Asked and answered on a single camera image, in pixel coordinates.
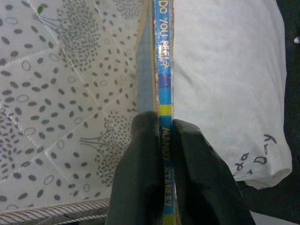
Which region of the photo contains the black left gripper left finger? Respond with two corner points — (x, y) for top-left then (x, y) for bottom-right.
(105, 111), (165, 225)

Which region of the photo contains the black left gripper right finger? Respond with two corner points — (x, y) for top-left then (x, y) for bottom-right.
(172, 119), (256, 225)

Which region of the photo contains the white pillow with black lettering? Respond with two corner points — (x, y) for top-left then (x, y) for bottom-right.
(172, 0), (293, 191)

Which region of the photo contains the yellow blue children's book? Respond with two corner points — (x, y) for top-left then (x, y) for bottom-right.
(135, 0), (181, 225)

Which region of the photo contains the grey patterned quilted mattress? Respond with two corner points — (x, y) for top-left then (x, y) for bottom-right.
(0, 0), (153, 225)

